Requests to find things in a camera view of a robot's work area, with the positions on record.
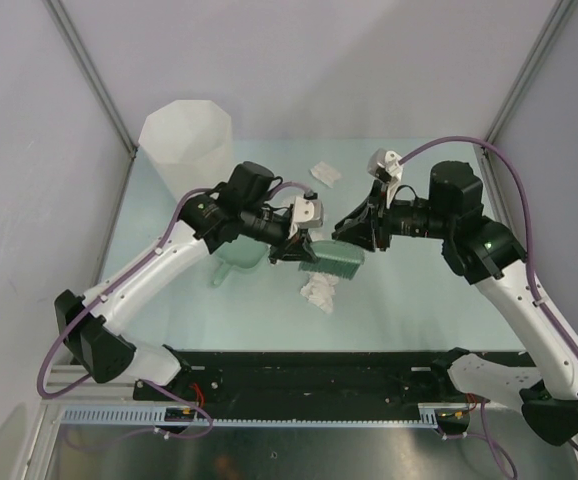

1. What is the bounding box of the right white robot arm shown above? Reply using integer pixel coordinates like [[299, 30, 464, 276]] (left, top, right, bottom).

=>
[[332, 161, 578, 446]]

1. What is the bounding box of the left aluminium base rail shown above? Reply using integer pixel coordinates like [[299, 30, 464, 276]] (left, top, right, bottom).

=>
[[45, 365, 136, 403]]

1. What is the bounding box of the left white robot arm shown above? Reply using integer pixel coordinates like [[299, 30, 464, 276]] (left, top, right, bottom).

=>
[[54, 162, 323, 400]]

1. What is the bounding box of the grey slotted cable duct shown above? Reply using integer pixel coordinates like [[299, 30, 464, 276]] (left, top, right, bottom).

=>
[[59, 404, 472, 429]]

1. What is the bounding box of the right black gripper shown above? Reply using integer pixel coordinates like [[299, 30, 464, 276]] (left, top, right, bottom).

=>
[[332, 181, 453, 252]]

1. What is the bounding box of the left aluminium frame post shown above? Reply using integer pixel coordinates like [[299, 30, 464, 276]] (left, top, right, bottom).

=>
[[41, 0, 135, 151]]

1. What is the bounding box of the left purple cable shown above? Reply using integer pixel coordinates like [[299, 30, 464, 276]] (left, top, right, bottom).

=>
[[36, 180, 315, 441]]

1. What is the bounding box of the aluminium frame post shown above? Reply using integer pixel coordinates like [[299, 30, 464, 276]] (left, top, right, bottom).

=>
[[41, 0, 135, 151], [485, 0, 578, 143]]

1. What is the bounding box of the right aluminium side rail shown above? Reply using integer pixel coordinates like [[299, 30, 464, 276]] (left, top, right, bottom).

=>
[[473, 141, 553, 351]]

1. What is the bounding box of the green hand brush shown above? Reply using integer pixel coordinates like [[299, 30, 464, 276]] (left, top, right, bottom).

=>
[[299, 240, 365, 280]]

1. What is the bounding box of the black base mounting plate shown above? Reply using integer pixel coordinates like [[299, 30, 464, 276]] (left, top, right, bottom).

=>
[[71, 351, 553, 424]]

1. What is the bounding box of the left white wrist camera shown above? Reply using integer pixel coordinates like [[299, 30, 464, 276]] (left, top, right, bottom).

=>
[[289, 196, 324, 236]]

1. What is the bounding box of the right aluminium frame post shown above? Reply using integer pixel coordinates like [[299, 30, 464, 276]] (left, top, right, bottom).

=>
[[485, 0, 578, 143]]

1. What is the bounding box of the white faceted waste bin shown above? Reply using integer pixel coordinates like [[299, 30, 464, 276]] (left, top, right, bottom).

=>
[[138, 100, 234, 200]]

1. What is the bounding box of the top crumpled paper scrap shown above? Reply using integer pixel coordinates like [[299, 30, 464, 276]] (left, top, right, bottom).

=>
[[310, 162, 342, 188]]

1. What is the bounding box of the large bottom paper scrap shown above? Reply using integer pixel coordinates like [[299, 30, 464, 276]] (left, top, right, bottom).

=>
[[300, 273, 340, 314]]

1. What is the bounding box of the green plastic dustpan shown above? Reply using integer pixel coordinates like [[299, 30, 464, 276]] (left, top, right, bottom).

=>
[[210, 237, 269, 288]]

